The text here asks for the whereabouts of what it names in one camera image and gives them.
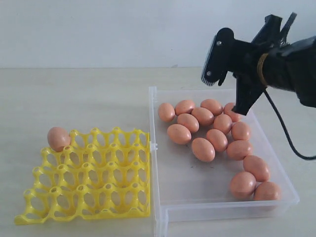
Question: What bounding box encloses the yellow plastic egg tray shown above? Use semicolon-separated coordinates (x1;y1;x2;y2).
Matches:
14;127;151;225

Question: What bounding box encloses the clear plastic storage box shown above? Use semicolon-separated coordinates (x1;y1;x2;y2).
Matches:
148;86;299;237

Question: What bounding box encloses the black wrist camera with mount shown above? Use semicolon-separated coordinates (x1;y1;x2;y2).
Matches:
201;28;235;86

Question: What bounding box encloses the brown egg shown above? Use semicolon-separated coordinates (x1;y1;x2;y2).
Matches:
200;99;224;116
175;100;196;116
47;127;71;152
191;107;215;126
206;128;228;152
192;137;216;162
213;114;233;134
230;171;256;199
158;102;175;122
223;102;241;122
226;140;253;160
231;121;251;141
177;113;199;133
253;182;281;200
243;155;271;182
167;124;192;145

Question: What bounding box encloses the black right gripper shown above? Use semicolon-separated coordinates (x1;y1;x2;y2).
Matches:
232;12;300;116

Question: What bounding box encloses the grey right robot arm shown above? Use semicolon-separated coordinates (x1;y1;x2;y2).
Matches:
233;13;316;115

